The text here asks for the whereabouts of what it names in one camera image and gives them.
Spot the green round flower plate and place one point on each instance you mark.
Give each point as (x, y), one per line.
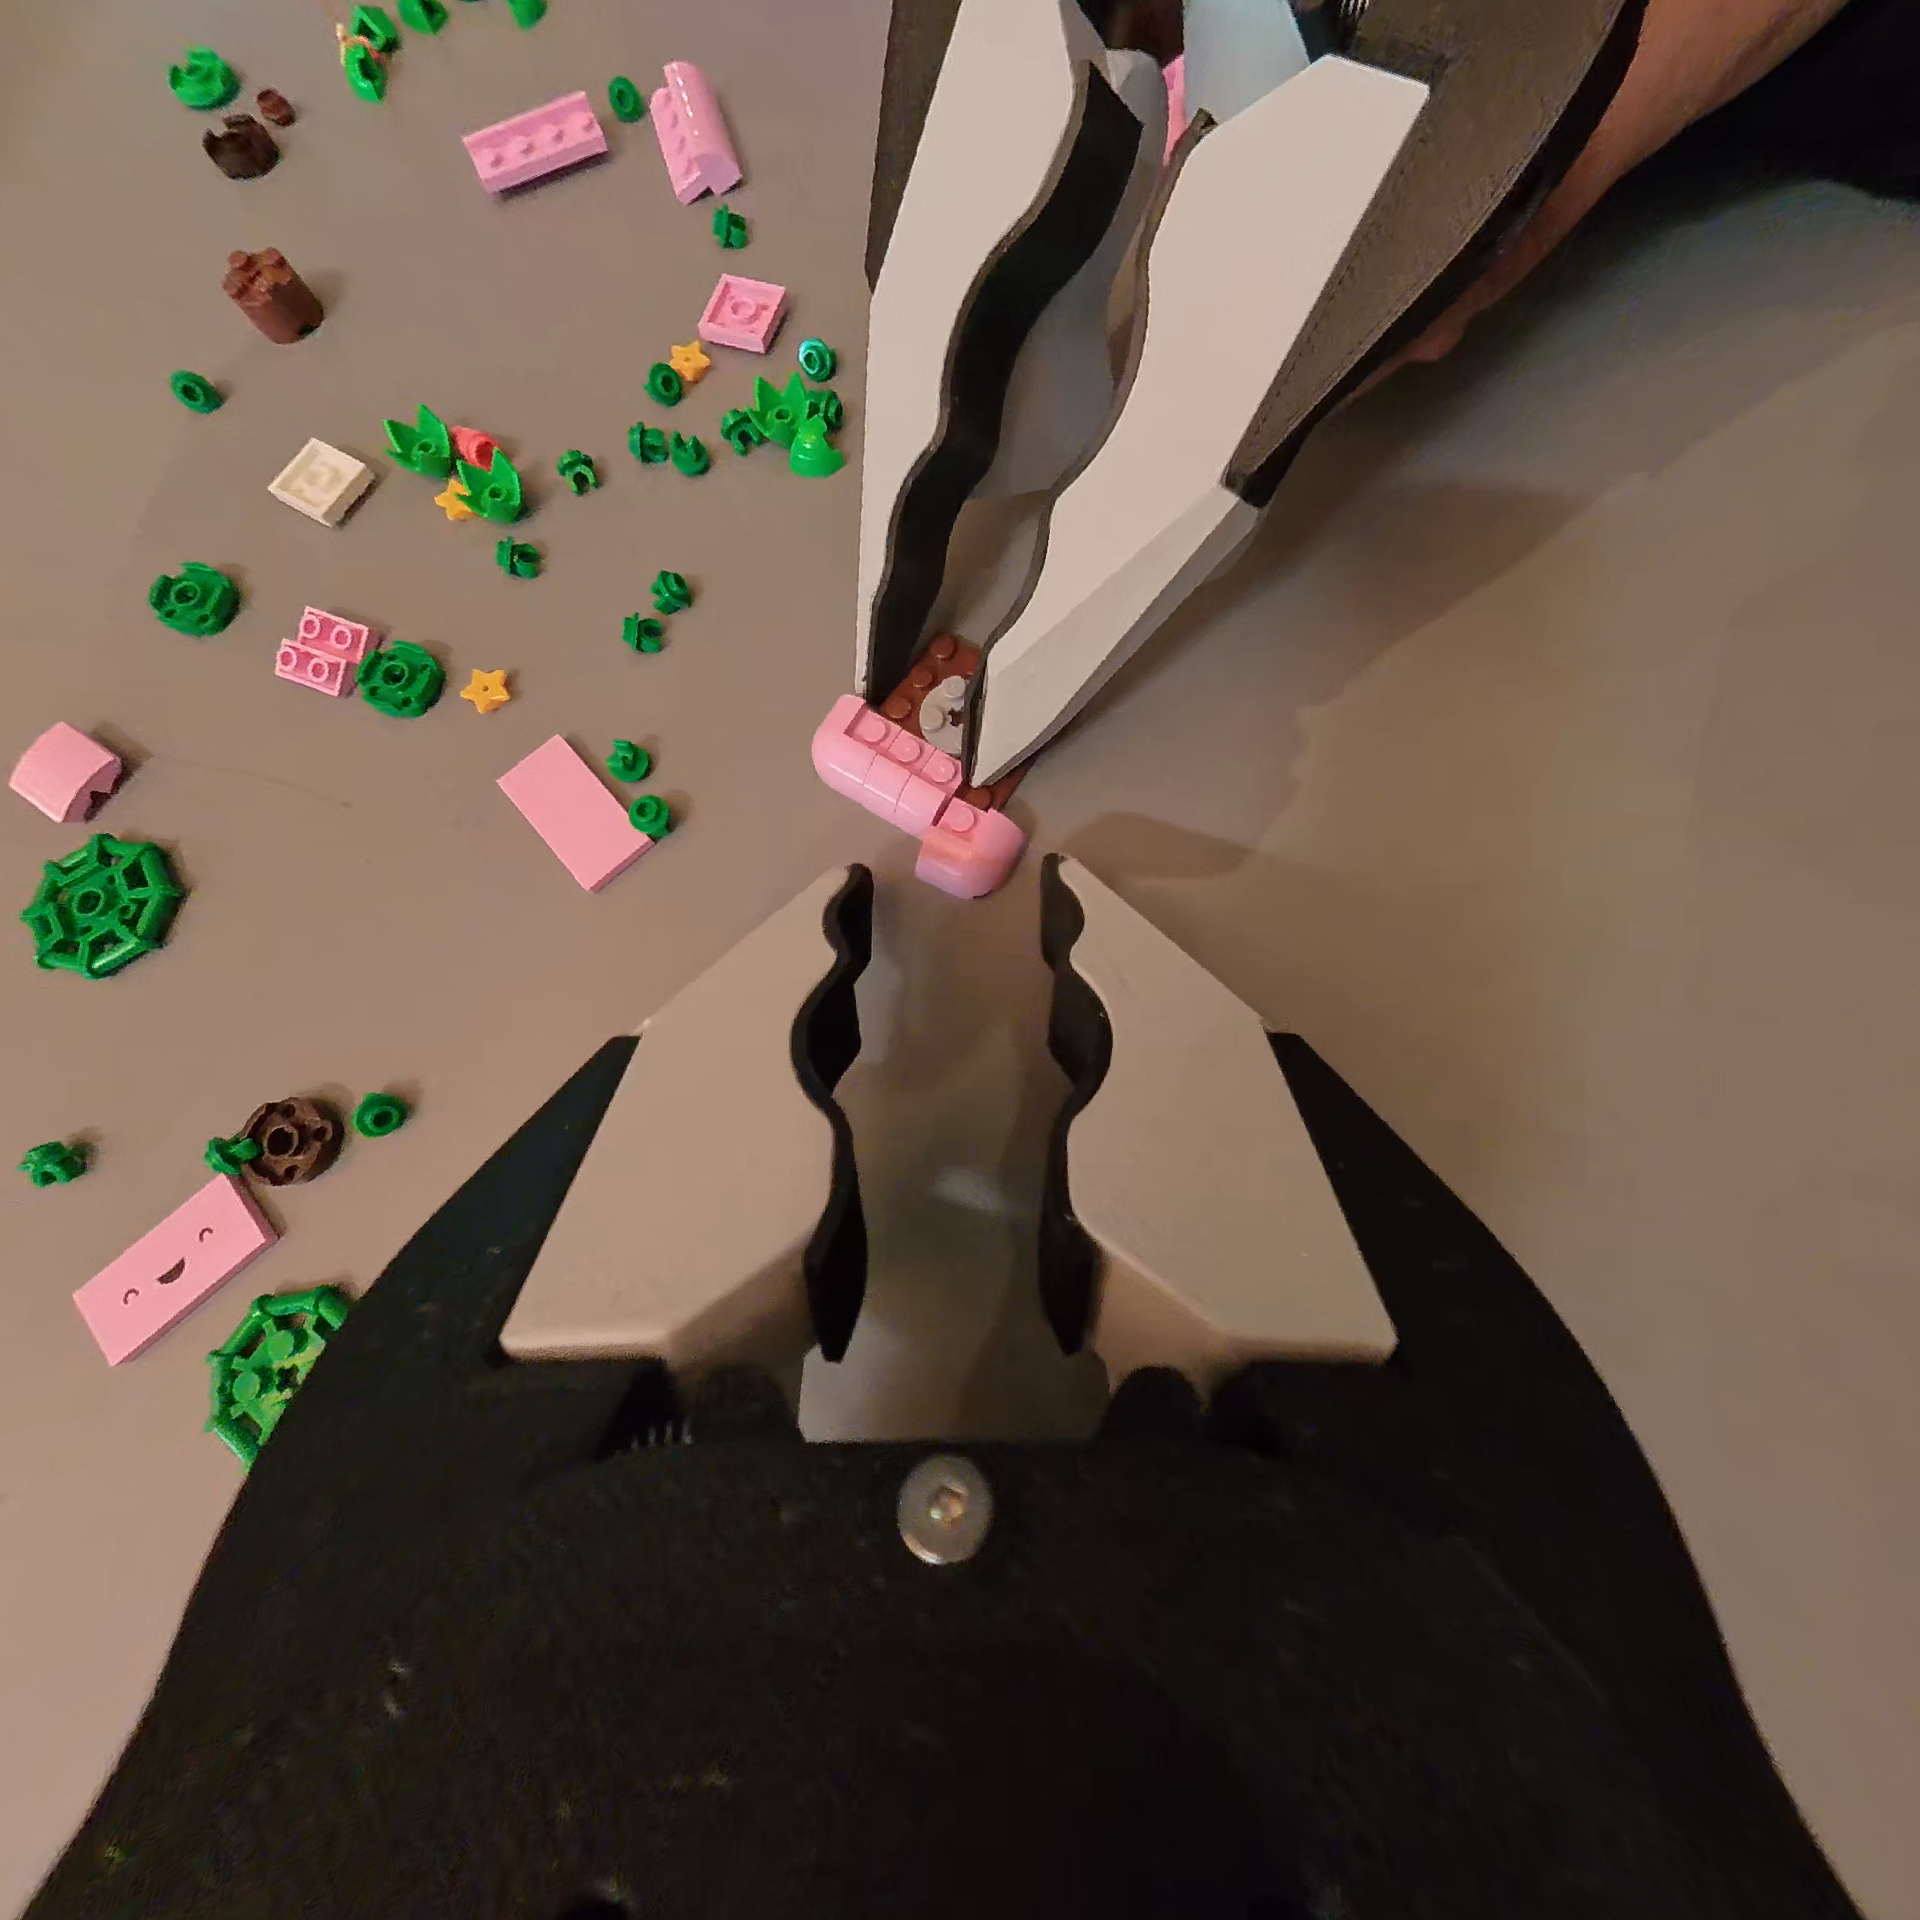
(202, 79)
(401, 679)
(195, 599)

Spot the green web piece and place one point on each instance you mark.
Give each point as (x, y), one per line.
(101, 907)
(270, 1372)

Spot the brown square plate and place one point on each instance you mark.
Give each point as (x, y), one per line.
(931, 664)

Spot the green clip piece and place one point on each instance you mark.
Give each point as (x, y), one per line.
(52, 1161)
(228, 1155)

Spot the person's right hand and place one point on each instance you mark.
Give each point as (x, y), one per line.
(1680, 76)

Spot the dark brown round piece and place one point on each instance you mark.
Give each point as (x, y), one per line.
(241, 147)

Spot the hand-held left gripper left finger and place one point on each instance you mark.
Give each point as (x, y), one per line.
(674, 1184)

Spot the green spiky leaf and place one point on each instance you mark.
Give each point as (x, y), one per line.
(492, 487)
(787, 407)
(416, 441)

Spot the large pink smooth tile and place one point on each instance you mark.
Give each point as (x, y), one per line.
(573, 812)

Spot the brown round plate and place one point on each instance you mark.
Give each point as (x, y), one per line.
(292, 1142)

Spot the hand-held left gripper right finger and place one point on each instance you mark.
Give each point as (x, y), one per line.
(1214, 1201)

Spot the scattered small green clips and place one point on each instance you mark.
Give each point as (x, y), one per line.
(651, 816)

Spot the pink face tile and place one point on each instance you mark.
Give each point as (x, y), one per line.
(171, 1272)

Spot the green cone piece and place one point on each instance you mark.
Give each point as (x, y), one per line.
(819, 453)

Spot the yellow star piece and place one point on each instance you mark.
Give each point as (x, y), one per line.
(690, 360)
(456, 501)
(485, 691)

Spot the grey round tile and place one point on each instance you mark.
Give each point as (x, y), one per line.
(949, 715)

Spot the brown round brick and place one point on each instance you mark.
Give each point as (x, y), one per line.
(274, 299)

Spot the pink studded plate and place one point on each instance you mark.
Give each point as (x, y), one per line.
(532, 143)

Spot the pink square single-stud plate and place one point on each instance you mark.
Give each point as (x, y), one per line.
(742, 312)

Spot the small pink plate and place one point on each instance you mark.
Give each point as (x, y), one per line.
(315, 669)
(334, 631)

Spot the white square tile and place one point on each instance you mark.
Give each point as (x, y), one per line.
(323, 481)

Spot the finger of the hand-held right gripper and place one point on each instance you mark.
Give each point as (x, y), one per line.
(960, 224)
(1243, 301)

